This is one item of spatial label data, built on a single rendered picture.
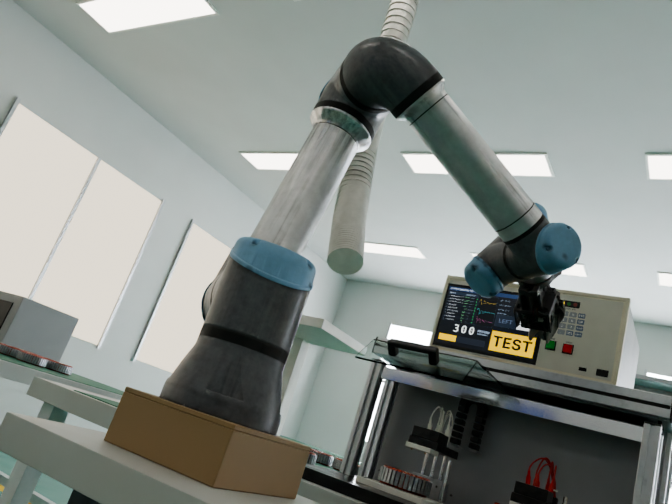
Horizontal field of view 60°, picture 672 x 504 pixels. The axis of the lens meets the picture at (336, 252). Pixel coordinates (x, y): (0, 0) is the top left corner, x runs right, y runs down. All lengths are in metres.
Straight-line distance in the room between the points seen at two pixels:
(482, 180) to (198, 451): 0.57
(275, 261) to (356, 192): 2.06
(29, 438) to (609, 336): 1.14
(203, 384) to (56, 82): 5.27
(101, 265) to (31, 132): 1.38
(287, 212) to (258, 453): 0.38
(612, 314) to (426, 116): 0.72
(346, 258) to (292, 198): 1.64
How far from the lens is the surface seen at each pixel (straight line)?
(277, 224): 0.91
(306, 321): 2.05
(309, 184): 0.93
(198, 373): 0.71
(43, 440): 0.71
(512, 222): 0.95
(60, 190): 5.82
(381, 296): 9.05
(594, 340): 1.43
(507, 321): 1.48
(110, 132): 6.12
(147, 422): 0.72
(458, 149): 0.93
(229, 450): 0.65
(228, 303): 0.73
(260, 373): 0.71
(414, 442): 1.38
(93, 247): 6.03
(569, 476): 1.51
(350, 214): 2.67
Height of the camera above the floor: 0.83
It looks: 17 degrees up
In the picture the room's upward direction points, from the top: 19 degrees clockwise
